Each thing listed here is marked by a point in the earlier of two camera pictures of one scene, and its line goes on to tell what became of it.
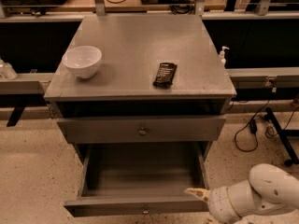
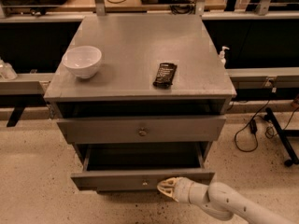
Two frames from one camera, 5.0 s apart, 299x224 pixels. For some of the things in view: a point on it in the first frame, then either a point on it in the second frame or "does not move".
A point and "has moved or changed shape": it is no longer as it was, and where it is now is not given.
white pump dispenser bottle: (222, 56) does not move
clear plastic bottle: (7, 71) does not move
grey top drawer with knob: (142, 129) does not move
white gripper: (220, 202) to (183, 190)
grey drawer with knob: (141, 178) has moved or changed shape
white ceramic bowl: (83, 61) does not move
